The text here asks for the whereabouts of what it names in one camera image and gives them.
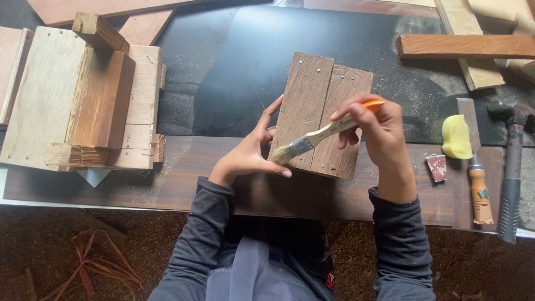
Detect pale wooden board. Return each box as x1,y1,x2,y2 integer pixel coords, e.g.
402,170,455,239
467,0,535,31

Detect red sandpaper piece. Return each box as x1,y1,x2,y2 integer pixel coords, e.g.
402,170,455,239
425,153,448,183

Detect brown wooden board piece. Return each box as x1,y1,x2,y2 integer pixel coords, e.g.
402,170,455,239
64,47,136,151

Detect dark brown wooden board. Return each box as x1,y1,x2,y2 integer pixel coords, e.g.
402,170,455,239
3,135,507,229

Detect white paper piece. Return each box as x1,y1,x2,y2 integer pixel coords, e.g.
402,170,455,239
76,168,112,188

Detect person's gray hoodie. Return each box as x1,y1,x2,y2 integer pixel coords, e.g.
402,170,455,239
204,215,336,301

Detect short square wooden block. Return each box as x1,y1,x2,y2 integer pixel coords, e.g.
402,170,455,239
71,12,130,54

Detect short reddish wooden plank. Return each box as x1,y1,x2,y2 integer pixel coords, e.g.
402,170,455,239
118,9,175,47

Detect small brown wooden box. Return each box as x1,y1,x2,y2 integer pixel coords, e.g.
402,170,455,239
267,51,374,180

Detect reddish brown wooden batten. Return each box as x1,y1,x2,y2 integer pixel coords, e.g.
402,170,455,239
396,34,535,60

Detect thin reddish wooden board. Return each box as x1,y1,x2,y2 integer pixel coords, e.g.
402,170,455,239
303,0,440,19

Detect yellow sponge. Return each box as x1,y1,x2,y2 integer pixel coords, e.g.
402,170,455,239
441,115,474,160

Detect orange plastic strips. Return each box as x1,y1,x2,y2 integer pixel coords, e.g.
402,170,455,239
24,229,144,301

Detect hammer with gray grip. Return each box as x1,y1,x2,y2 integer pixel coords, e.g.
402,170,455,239
487,100,535,245

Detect pale plywood strip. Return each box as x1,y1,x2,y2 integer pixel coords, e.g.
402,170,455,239
434,0,506,92

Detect long reddish wooden plank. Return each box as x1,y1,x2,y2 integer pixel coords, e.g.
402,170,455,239
27,0,222,28

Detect reddish plywood panel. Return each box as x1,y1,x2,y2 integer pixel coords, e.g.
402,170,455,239
0,26,35,126

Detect person's left hand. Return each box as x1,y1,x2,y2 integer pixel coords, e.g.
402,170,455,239
208,94,293,187

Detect large pale wooden box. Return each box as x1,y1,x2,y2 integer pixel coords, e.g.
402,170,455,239
0,26,167,172

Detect chisel with wooden handle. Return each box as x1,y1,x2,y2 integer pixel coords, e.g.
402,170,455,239
456,98,495,225

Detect paintbrush with orange-tipped wooden handle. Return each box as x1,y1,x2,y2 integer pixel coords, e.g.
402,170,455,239
271,99,386,166

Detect person's right hand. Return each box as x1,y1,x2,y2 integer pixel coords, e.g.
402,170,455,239
329,92,407,180

